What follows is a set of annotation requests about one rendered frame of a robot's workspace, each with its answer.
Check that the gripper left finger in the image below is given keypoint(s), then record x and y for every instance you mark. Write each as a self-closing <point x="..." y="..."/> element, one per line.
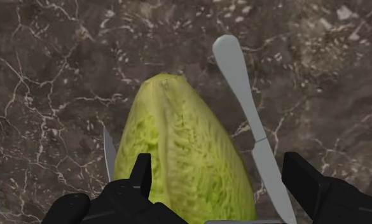
<point x="123" y="201"/>

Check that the grey table knife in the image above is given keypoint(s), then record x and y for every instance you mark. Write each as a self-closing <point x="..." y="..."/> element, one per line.
<point x="250" y="124"/>

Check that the grey knife blade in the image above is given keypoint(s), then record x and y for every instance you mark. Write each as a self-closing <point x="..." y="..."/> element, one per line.
<point x="110" y="158"/>

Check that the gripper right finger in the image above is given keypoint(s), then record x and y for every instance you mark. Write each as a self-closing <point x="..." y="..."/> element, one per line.
<point x="322" y="195"/>

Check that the green lettuce head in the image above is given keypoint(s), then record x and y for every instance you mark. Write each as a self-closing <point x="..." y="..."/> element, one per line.
<point x="185" y="149"/>

